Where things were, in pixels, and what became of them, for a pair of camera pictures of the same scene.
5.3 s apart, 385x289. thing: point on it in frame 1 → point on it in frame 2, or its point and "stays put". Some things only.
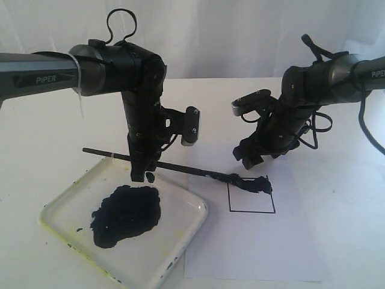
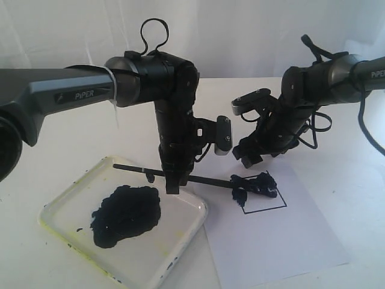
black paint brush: [257, 184] → [221, 181]
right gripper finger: [251, 161] stays put
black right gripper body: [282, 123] stays put
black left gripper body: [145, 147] → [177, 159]
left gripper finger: [150, 167] → [184, 179]
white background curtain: [202, 39] stays put
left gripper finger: [138, 168] → [172, 184]
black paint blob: [127, 212] stays put
